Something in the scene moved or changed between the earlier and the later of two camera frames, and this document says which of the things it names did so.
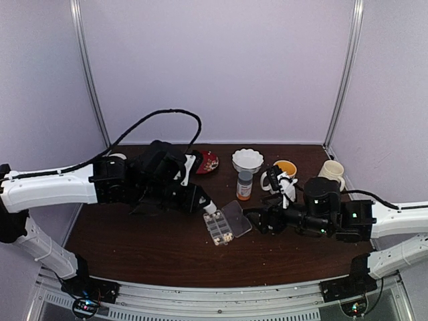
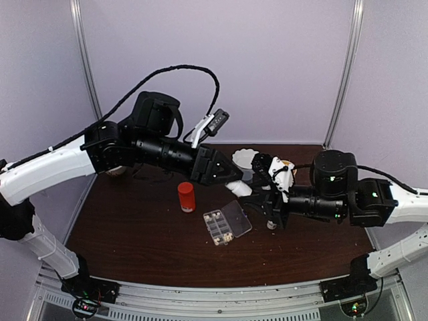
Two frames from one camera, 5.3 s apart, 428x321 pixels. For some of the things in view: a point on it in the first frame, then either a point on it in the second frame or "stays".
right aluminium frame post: x=344 y=75 stays
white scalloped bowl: x=247 y=160 stays
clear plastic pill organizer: x=231 y=221 stays
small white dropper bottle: x=210 y=208 → x=239 y=188
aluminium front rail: x=393 y=301 stays
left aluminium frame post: x=75 y=15 stays
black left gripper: x=195 y=195 → x=202 y=168
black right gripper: x=265 y=212 → x=267 y=198
